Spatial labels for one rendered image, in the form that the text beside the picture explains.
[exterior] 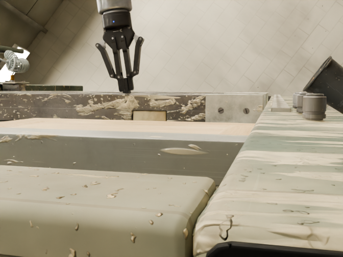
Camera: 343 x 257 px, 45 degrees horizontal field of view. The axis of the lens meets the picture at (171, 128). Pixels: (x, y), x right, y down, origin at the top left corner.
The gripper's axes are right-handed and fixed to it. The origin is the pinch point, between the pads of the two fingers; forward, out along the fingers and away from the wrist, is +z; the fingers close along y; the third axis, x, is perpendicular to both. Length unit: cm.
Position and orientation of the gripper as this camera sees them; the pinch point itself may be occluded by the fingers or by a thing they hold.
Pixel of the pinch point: (126, 91)
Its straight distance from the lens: 110.4
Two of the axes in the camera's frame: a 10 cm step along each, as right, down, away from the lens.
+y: -9.8, 1.2, 1.2
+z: 1.3, 9.9, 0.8
